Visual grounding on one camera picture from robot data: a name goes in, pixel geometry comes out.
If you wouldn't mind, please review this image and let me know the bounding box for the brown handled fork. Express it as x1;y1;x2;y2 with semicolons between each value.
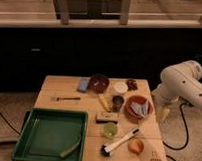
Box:
51;96;81;102

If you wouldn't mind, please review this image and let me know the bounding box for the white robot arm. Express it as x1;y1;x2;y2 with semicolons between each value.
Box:
152;60;202;122

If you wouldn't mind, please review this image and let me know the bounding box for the green plastic tray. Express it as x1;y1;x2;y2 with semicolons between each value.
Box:
12;109;88;161

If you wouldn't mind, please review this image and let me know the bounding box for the grey crumpled cloth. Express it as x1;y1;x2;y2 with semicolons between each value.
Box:
131;102;149;118

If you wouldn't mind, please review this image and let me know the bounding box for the orange plate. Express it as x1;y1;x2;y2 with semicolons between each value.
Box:
124;95;154;119

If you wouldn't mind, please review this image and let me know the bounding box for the dark brown small toy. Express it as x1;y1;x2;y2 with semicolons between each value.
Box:
126;79;137;91

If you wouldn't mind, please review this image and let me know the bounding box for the orange fruit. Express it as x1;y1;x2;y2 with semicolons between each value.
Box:
128;138;144;154

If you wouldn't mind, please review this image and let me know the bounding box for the metal cup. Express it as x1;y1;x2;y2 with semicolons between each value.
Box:
112;95;124;113

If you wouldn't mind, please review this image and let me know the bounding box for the white round lid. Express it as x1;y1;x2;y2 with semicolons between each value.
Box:
113;82;128;94

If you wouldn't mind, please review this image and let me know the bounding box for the green plastic cup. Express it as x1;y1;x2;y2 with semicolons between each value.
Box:
103;122;118;139

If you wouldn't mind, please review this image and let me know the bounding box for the black white eraser block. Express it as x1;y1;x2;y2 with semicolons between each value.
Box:
95;112;118;124

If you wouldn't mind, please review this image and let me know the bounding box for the yellow banana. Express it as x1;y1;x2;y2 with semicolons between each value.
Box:
98;94;111;112

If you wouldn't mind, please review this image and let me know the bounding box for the dark red bowl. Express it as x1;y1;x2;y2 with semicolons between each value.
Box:
88;74;109;93

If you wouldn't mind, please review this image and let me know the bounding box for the blue sponge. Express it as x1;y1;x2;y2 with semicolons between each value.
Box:
77;78;90;92

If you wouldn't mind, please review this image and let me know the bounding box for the green vegetable stalk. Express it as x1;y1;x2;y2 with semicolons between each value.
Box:
60;138;81;158

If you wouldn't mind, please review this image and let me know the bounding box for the black power cable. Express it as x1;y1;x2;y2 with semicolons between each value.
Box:
162;101;196;161

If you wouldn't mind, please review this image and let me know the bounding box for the white handled brush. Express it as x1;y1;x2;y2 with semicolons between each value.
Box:
100;129;139;157

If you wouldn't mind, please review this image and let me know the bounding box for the wooden table frame background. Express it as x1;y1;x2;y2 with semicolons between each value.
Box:
52;0;130;25

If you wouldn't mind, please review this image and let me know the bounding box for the black cable left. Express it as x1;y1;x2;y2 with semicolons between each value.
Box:
0;104;23;136

